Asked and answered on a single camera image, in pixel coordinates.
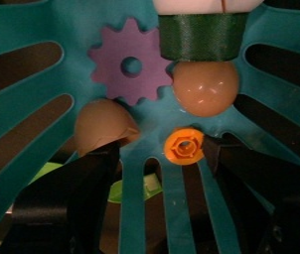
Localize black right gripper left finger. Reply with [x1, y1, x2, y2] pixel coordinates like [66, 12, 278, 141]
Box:
[0, 140, 123, 254]

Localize yellow plastic hex nut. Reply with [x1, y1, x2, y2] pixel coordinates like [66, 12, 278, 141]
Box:
[163, 127, 207, 167]

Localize brown toy egg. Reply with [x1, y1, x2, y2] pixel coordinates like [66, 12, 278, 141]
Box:
[74, 97, 142, 159]
[170, 60, 241, 119]

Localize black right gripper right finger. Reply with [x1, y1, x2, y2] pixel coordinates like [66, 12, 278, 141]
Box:
[201, 135, 300, 254]

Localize teal slotted plastic basket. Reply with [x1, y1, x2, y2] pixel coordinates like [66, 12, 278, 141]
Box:
[0, 0, 300, 254]

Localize purple plastic gear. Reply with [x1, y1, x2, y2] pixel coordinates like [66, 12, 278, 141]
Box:
[87, 17, 175, 107]

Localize lime green plastic toy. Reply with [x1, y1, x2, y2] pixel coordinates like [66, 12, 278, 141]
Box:
[28, 161, 165, 204]

